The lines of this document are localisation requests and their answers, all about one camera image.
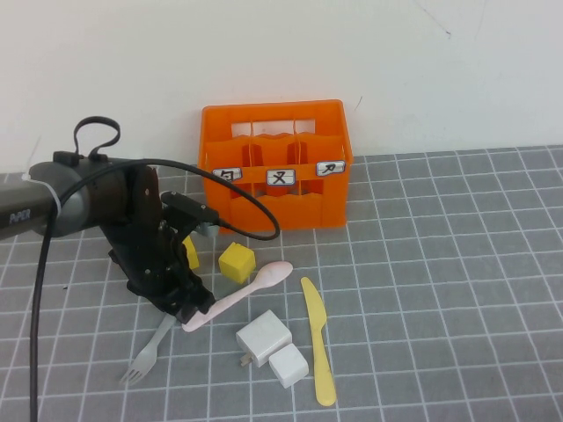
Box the yellow plastic knife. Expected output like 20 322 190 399
300 276 338 408

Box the pink plastic spoon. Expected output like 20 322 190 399
181 260 295 333

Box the notched yellow foam cube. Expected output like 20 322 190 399
217 241 257 285

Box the white charger plug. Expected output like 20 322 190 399
235 309 294 369

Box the white zip tie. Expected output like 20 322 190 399
22 173 62 216

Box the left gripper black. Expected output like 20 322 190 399
103 169 217 327

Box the paper label spoon character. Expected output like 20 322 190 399
211 166 244 183

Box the grey plastic fork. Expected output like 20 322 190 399
118 314 175 388

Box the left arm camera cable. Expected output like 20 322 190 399
28 157 282 422

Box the paper label fork character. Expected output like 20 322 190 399
266 168 296 186

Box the left arm looped cable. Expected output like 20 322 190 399
73 116 121 162

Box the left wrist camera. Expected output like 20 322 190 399
160 191 221 238

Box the grey grid table mat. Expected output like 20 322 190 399
0 144 563 422

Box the orange plastic cutlery holder crate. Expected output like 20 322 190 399
196 98 355 234

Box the small white cube adapter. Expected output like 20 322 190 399
267 342 310 389

